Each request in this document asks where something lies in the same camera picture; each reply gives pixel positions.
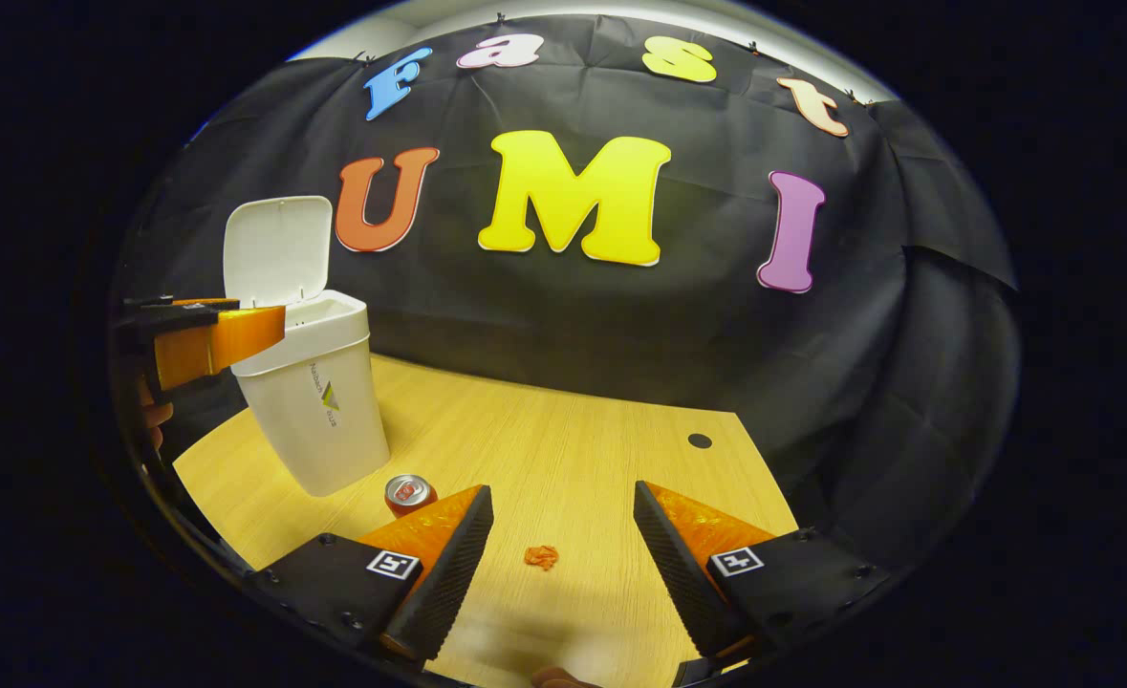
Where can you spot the white desktop garbage bin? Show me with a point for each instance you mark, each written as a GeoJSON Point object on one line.
{"type": "Point", "coordinates": [319, 420]}

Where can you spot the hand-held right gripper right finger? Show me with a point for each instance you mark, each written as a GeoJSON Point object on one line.
{"type": "Point", "coordinates": [682, 573]}

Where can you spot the black backdrop cloth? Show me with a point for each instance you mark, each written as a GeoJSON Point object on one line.
{"type": "Point", "coordinates": [620, 334]}

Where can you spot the orange paper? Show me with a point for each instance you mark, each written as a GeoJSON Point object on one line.
{"type": "Point", "coordinates": [542, 557]}

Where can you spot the wooden desktop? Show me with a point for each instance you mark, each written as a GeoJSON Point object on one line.
{"type": "Point", "coordinates": [544, 459]}

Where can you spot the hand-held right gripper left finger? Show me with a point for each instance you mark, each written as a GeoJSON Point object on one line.
{"type": "Point", "coordinates": [444, 578]}

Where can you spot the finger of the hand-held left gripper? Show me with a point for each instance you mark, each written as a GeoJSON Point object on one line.
{"type": "Point", "coordinates": [219, 344]}
{"type": "Point", "coordinates": [176, 305]}

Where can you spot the red pop can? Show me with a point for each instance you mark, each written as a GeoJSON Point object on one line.
{"type": "Point", "coordinates": [410, 495]}

